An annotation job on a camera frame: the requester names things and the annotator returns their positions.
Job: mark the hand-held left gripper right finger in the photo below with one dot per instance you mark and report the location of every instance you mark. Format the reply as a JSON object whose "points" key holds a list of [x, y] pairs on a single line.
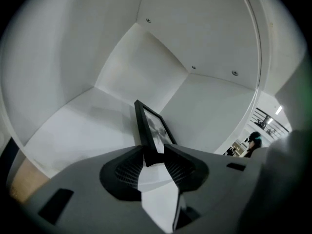
{"points": [[190, 169]]}

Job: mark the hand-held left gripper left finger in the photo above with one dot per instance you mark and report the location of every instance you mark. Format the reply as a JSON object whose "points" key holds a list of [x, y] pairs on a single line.
{"points": [[117, 174]]}

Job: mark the framed black and white picture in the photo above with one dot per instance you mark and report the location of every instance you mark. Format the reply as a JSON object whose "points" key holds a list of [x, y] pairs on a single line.
{"points": [[156, 128]]}

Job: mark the white shelf compartment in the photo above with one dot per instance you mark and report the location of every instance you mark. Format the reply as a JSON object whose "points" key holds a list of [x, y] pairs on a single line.
{"points": [[136, 64]]}

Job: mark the brown cardboard box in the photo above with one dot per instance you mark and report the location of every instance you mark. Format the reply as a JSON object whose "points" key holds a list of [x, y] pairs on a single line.
{"points": [[26, 179]]}

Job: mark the black balcony railing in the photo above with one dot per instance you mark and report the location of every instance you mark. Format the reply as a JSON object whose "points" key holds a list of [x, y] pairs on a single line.
{"points": [[268, 123]]}

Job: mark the white ceiling tube light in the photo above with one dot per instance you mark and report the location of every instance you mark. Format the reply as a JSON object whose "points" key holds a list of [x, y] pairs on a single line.
{"points": [[278, 110]]}

